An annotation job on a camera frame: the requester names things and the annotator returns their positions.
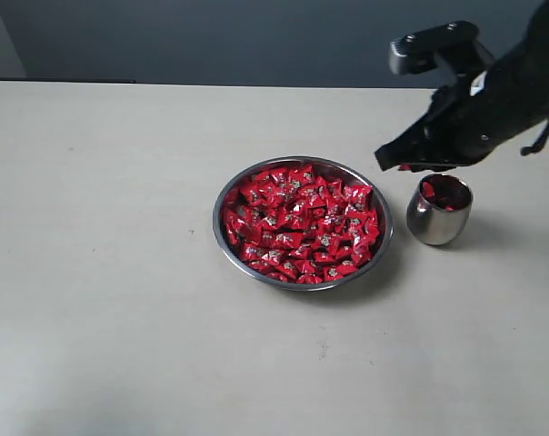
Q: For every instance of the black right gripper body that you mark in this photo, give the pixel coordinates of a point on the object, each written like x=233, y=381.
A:
x=464, y=128

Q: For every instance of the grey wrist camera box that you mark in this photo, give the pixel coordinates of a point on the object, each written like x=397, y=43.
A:
x=453, y=49

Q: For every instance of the round steel plate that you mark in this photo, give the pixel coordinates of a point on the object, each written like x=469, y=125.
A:
x=224, y=254

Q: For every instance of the stainless steel cup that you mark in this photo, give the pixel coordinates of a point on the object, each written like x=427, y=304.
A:
x=431, y=225

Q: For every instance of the pile of red candies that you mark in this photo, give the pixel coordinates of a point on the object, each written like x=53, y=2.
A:
x=300, y=222

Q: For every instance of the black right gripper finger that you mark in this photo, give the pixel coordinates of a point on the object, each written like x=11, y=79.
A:
x=408, y=148

